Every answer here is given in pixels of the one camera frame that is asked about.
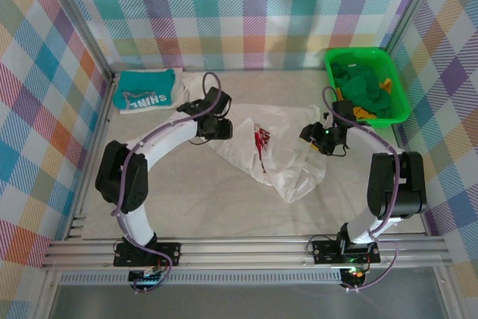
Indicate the white t-shirt with red print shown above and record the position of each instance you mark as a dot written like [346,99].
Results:
[291,169]

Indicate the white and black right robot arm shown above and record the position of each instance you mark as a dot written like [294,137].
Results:
[407,184]

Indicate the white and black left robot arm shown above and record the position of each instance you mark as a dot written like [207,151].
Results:
[123,177]

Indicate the yellow crumpled t-shirt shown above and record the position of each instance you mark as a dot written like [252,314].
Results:
[360,113]

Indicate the green plastic basket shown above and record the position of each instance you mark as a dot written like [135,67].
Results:
[373,123]

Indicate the green crumpled t-shirt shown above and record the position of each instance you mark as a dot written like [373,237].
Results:
[358,87]

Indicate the teal printed folded t-shirt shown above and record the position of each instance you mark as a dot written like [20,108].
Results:
[145,83]

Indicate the aluminium side rail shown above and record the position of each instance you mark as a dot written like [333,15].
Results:
[401,139]
[99,128]

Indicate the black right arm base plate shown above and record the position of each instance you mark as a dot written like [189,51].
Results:
[325,251]

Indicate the wide aluminium mounting rail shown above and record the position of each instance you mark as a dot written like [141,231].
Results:
[242,251]

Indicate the aluminium corner post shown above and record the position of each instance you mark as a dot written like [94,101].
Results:
[411,9]
[101,54]

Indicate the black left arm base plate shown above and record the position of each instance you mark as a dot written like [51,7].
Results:
[170,253]

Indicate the aluminium frame bar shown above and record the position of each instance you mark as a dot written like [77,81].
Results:
[448,296]
[46,296]

